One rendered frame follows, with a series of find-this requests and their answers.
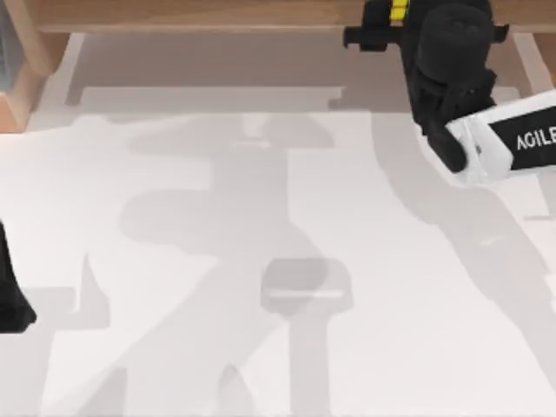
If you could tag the yellow and black object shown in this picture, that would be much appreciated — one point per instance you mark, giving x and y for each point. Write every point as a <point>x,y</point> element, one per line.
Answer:
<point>398,8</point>

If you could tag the wooden drawer with grey inside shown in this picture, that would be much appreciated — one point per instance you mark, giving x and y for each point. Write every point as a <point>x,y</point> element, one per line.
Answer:
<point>9,48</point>

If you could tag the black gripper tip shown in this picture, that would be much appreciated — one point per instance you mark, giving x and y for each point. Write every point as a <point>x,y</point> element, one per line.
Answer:
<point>11,295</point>

